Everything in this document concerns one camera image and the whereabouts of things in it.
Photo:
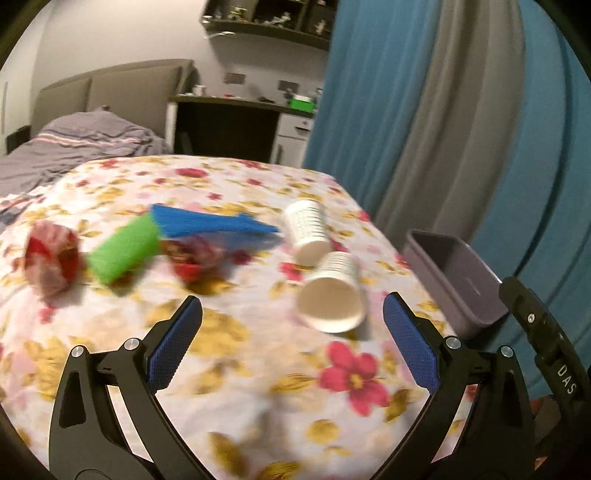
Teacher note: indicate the blue curtain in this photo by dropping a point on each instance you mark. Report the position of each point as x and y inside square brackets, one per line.
[360, 115]
[531, 184]

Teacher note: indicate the grey striped duvet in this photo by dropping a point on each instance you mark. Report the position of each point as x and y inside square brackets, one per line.
[69, 152]

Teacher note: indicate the beige padded headboard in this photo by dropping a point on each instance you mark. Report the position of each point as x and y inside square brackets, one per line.
[129, 92]

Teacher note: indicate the dark wall shelf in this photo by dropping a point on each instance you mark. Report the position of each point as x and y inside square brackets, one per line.
[258, 32]

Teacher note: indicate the white mug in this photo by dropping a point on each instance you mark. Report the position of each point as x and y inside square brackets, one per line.
[199, 89]

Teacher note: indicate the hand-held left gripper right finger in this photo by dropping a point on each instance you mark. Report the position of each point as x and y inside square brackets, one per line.
[411, 344]

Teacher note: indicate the red white plastic bag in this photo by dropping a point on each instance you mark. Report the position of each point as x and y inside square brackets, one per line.
[191, 256]
[51, 258]

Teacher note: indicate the green foam net sleeve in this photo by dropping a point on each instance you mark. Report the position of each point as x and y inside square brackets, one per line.
[122, 249]

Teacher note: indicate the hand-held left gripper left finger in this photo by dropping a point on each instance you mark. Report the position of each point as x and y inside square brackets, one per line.
[173, 346]

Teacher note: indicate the white drawer cabinet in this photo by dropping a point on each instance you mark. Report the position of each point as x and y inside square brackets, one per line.
[293, 129]

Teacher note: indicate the grey curtain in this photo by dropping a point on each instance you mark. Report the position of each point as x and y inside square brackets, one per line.
[438, 138]

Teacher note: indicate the grey wall socket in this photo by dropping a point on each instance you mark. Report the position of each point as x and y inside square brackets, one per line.
[287, 85]
[234, 77]

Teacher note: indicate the row of figurines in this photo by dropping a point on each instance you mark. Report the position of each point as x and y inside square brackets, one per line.
[277, 18]

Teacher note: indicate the black bedside panel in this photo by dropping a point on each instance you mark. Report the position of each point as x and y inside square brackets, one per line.
[18, 138]

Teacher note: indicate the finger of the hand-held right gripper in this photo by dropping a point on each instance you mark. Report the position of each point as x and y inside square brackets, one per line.
[515, 295]

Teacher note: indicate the grey plastic bin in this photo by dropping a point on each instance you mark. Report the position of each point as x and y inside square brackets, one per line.
[461, 286]

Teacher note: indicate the blue foam net sleeve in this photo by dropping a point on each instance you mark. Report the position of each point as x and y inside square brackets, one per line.
[207, 224]

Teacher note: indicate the green box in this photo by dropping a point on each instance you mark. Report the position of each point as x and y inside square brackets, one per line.
[302, 104]

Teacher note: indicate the floral tablecloth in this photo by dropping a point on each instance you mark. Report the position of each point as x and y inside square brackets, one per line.
[254, 369]

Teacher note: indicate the white checked paper cup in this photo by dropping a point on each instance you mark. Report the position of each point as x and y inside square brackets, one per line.
[307, 230]
[332, 286]

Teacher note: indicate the dark wooden desk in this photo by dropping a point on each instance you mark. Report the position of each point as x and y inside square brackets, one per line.
[221, 134]

